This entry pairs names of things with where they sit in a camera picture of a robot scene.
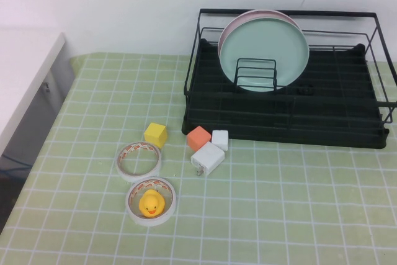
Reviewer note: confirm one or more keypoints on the mint green round plate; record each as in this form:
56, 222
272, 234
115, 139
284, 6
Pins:
263, 44

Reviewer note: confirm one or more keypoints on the pink round plate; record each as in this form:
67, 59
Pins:
263, 13

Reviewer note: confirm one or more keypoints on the black plastic drip tray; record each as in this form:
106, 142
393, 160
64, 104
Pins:
325, 128

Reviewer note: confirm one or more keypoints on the small white cube block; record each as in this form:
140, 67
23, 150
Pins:
220, 139

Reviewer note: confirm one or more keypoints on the orange cube block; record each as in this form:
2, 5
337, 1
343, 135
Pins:
198, 137

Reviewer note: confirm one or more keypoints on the white plug charger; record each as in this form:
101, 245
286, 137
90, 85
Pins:
207, 158

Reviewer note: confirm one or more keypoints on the yellow cube block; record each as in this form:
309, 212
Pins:
155, 134

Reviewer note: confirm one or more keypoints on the white double-sided tape roll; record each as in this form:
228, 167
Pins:
149, 221
139, 177

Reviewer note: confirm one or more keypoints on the green checked tablecloth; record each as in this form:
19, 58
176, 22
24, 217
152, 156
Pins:
93, 106

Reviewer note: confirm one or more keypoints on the yellow rubber duck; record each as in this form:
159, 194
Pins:
150, 203

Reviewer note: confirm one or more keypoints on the small metal cabinet latch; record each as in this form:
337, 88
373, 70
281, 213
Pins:
46, 87

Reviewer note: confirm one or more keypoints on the white grey cabinet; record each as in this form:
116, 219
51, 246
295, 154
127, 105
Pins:
24, 113

